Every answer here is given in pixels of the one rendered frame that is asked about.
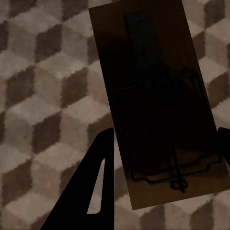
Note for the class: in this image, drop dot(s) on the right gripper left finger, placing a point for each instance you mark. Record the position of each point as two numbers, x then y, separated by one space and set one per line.
70 211

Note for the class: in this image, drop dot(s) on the mousetrap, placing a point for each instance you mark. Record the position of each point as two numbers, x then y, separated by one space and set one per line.
166 133

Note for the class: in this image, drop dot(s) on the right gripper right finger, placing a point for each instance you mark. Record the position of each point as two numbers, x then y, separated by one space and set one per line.
224 138

